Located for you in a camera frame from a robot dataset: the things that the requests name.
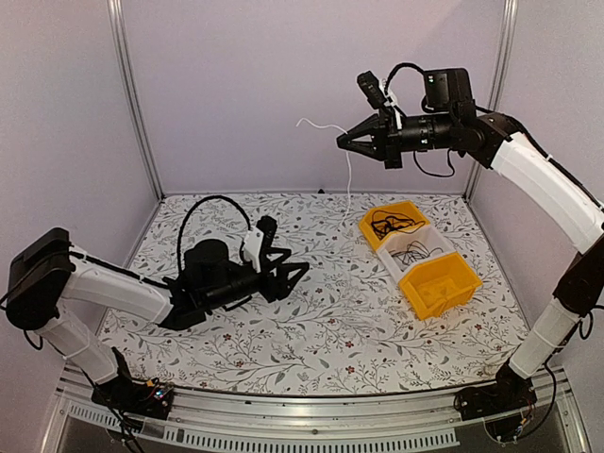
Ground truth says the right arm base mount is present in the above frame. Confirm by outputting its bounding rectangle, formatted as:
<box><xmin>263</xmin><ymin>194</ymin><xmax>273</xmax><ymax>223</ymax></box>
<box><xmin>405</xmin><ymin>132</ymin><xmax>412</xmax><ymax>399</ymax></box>
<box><xmin>453</xmin><ymin>361</ymin><xmax>537</xmax><ymax>443</ymax></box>

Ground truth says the floral table mat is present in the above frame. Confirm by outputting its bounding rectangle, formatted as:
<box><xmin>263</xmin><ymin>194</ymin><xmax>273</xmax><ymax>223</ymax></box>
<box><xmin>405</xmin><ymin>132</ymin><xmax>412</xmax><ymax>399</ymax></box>
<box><xmin>99</xmin><ymin>193</ymin><xmax>528</xmax><ymax>395</ymax></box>

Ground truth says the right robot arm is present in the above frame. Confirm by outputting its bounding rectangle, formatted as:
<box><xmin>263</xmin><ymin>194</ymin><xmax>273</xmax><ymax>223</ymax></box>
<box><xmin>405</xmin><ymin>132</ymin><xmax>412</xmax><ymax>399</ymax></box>
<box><xmin>336</xmin><ymin>68</ymin><xmax>603</xmax><ymax>411</ymax></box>

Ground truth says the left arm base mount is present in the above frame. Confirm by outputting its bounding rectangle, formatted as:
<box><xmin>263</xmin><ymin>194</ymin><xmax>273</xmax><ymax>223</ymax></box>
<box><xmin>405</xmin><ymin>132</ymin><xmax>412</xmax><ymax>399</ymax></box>
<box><xmin>92</xmin><ymin>347</ymin><xmax>175</xmax><ymax>420</ymax></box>

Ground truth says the aluminium front rail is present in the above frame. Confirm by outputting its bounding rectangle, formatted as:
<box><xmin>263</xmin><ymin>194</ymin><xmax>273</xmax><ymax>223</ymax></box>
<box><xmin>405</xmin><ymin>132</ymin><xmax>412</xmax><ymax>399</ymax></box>
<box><xmin>42</xmin><ymin>366</ymin><xmax>596</xmax><ymax>452</ymax></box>

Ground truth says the white translucent bin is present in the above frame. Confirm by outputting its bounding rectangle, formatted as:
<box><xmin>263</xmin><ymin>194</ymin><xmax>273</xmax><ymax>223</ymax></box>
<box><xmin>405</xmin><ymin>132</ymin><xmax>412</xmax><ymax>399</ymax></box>
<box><xmin>376</xmin><ymin>225</ymin><xmax>455</xmax><ymax>283</ymax></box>

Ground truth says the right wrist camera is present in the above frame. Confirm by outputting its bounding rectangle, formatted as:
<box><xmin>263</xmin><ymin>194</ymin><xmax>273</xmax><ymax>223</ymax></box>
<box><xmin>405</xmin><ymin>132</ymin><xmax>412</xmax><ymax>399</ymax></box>
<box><xmin>357</xmin><ymin>71</ymin><xmax>406</xmax><ymax>130</ymax></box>

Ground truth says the yellow bin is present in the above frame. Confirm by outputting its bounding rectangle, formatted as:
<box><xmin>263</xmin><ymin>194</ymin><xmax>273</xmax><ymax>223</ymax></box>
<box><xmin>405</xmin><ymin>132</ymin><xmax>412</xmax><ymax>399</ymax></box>
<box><xmin>359</xmin><ymin>200</ymin><xmax>430</xmax><ymax>251</ymax></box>
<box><xmin>398</xmin><ymin>252</ymin><xmax>482</xmax><ymax>321</ymax></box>

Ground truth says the left aluminium frame post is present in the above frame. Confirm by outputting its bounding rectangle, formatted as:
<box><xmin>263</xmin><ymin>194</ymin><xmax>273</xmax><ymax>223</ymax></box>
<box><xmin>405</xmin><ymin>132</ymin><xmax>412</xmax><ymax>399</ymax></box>
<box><xmin>107</xmin><ymin>0</ymin><xmax>165</xmax><ymax>202</ymax></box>

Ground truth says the aluminium frame post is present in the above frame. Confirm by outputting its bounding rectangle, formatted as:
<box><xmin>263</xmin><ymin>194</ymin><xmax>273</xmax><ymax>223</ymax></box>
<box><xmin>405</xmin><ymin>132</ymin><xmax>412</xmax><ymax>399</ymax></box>
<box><xmin>107</xmin><ymin>0</ymin><xmax>165</xmax><ymax>202</ymax></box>
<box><xmin>463</xmin><ymin>0</ymin><xmax>518</xmax><ymax>203</ymax></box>

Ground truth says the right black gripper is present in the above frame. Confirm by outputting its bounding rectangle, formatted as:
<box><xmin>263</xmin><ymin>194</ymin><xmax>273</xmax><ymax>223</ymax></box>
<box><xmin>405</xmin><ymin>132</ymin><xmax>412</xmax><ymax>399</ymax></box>
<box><xmin>338</xmin><ymin>105</ymin><xmax>456</xmax><ymax>168</ymax></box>

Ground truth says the arm black hose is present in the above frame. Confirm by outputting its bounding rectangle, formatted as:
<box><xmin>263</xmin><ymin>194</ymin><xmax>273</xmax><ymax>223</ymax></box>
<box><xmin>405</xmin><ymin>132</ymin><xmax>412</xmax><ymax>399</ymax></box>
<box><xmin>385</xmin><ymin>62</ymin><xmax>428</xmax><ymax>91</ymax></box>
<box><xmin>176</xmin><ymin>194</ymin><xmax>251</xmax><ymax>277</ymax></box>

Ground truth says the left arm black hose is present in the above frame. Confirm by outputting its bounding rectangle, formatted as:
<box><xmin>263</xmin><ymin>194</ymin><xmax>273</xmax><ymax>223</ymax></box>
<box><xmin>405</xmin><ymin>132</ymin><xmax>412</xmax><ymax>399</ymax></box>
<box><xmin>176</xmin><ymin>194</ymin><xmax>251</xmax><ymax>277</ymax></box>

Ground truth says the near yellow bin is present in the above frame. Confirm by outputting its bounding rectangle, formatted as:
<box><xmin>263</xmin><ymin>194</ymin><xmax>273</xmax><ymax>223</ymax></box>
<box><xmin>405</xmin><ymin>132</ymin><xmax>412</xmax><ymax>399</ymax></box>
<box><xmin>398</xmin><ymin>252</ymin><xmax>482</xmax><ymax>321</ymax></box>

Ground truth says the far yellow bin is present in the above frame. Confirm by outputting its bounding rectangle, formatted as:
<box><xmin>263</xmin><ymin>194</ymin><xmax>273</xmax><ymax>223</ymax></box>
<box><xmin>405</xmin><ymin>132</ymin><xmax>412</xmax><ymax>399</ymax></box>
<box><xmin>359</xmin><ymin>200</ymin><xmax>430</xmax><ymax>251</ymax></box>

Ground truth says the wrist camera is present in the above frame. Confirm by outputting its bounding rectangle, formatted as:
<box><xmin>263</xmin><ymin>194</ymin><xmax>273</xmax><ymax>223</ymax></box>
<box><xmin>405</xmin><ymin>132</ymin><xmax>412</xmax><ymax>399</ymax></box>
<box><xmin>242</xmin><ymin>215</ymin><xmax>277</xmax><ymax>273</ymax></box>
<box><xmin>357</xmin><ymin>71</ymin><xmax>406</xmax><ymax>130</ymax></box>

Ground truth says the right arm black hose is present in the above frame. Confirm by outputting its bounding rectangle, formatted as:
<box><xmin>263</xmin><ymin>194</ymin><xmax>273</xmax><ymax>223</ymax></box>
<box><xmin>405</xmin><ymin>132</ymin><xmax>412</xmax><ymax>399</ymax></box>
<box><xmin>385</xmin><ymin>62</ymin><xmax>428</xmax><ymax>91</ymax></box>

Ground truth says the right aluminium frame post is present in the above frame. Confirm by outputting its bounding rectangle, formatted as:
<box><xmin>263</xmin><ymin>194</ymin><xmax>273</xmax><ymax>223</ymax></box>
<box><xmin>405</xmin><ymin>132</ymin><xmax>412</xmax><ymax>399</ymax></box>
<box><xmin>463</xmin><ymin>0</ymin><xmax>518</xmax><ymax>203</ymax></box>

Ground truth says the thin white cable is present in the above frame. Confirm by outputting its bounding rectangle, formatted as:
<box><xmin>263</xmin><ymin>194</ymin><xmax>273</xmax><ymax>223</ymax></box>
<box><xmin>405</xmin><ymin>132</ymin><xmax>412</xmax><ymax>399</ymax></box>
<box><xmin>295</xmin><ymin>117</ymin><xmax>355</xmax><ymax>227</ymax></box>

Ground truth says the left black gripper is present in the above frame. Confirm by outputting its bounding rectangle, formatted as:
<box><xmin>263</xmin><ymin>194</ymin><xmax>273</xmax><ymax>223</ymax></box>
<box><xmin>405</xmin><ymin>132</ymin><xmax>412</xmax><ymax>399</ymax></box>
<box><xmin>203</xmin><ymin>249</ymin><xmax>310</xmax><ymax>313</ymax></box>

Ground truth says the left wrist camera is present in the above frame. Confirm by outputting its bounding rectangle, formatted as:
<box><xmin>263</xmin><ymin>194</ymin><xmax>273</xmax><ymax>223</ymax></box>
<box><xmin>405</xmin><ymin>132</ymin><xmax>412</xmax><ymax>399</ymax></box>
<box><xmin>242</xmin><ymin>215</ymin><xmax>277</xmax><ymax>273</ymax></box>

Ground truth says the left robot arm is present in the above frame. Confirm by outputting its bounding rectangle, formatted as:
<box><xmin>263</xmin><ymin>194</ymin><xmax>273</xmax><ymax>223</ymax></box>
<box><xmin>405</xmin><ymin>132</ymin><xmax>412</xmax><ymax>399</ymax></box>
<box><xmin>3</xmin><ymin>227</ymin><xmax>310</xmax><ymax>410</ymax></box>

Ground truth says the remaining thin black cable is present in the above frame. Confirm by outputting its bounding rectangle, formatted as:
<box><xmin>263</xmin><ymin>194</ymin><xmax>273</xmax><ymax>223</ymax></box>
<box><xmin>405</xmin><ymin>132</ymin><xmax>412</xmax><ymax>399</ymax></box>
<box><xmin>386</xmin><ymin>240</ymin><xmax>447</xmax><ymax>270</ymax></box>

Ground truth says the long thin black cable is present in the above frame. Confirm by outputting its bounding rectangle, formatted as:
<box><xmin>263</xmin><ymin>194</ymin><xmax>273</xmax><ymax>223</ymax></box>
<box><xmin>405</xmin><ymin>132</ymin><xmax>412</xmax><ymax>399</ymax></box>
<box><xmin>367</xmin><ymin>207</ymin><xmax>428</xmax><ymax>237</ymax></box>

